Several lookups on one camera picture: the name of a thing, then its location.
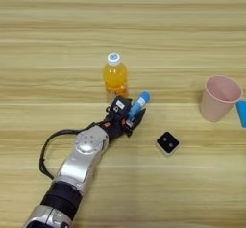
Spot black cube white base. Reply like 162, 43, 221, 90
155, 130, 182, 157

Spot blue glue stick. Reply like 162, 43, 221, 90
127, 90, 152, 121

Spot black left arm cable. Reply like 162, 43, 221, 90
38, 120, 108, 181

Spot blue bar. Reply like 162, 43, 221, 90
235, 99, 246, 129

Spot orange juice bottle white cap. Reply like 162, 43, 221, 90
102, 52, 130, 100

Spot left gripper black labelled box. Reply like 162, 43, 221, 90
108, 95, 134, 124

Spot pink plastic cup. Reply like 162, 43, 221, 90
199, 74, 244, 123

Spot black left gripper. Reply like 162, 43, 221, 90
102, 104, 148, 143

